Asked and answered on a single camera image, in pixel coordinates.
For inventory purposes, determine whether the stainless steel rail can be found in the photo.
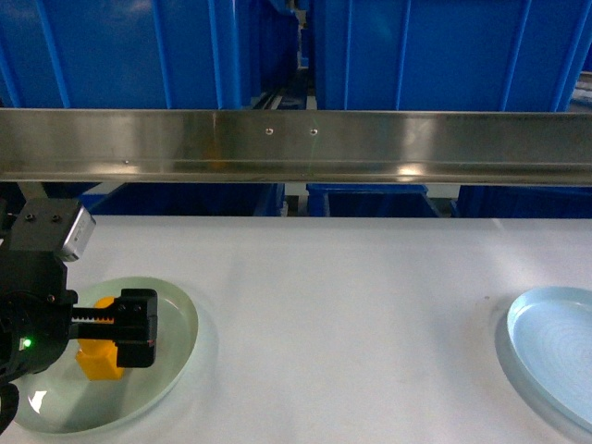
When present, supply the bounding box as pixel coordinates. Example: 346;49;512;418
1;109;591;186

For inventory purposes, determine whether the yellow toy block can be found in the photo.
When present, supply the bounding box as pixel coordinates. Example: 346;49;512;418
75;296;126;382

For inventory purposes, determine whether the blue bin upper left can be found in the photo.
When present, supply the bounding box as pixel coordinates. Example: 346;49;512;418
1;1;251;109

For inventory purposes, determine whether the light blue plate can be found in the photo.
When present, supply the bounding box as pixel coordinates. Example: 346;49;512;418
505;287;591;431

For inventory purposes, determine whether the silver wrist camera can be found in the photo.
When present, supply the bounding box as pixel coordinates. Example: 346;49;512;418
57;204;96;262

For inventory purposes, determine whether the blue bin lower middle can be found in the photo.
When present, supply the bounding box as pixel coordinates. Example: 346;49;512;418
306;183;440;217

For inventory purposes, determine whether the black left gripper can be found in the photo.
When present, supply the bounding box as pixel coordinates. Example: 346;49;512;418
1;251;158;384

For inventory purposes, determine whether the light green plate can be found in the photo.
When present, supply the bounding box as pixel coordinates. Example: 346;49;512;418
15;277;199;435

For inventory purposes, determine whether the blue bin upper right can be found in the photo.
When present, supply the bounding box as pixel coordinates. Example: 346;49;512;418
312;1;591;112

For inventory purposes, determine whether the blue bin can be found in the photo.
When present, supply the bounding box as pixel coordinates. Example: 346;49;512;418
1;1;251;109
306;183;440;217
312;1;591;112

